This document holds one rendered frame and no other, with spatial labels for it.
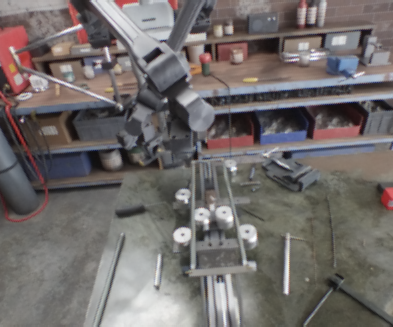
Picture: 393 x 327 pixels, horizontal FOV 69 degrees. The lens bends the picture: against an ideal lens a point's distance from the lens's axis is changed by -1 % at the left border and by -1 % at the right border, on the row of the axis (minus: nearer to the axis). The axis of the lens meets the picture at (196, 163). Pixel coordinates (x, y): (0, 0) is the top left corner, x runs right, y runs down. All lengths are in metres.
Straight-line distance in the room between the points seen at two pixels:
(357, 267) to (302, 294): 0.18
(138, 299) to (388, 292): 0.62
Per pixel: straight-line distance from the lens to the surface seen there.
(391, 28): 3.28
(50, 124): 2.42
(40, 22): 2.99
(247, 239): 0.80
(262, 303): 0.79
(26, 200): 2.65
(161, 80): 0.57
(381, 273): 0.92
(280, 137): 2.38
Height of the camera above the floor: 1.58
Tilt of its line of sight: 36 degrees down
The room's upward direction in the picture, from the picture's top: 6 degrees counter-clockwise
